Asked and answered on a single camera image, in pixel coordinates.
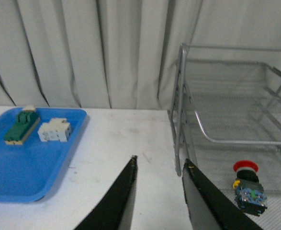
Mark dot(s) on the red emergency stop button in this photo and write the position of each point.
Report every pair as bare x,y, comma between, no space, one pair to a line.
249,192

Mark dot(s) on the white circuit breaker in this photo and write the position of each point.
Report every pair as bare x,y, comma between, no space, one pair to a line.
57,129

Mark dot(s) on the silver mesh three-tier rack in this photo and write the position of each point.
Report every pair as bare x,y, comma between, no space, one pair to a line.
226,107

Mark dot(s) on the white curtain backdrop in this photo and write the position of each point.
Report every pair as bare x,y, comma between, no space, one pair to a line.
121,54

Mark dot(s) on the blue plastic tray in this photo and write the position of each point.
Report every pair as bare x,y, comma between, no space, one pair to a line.
28,171

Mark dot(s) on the green knife switch block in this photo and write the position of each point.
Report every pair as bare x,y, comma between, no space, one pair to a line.
25,122

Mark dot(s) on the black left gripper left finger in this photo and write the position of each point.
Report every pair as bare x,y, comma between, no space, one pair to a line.
115,209

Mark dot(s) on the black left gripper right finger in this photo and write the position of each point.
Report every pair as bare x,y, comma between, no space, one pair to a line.
208,207

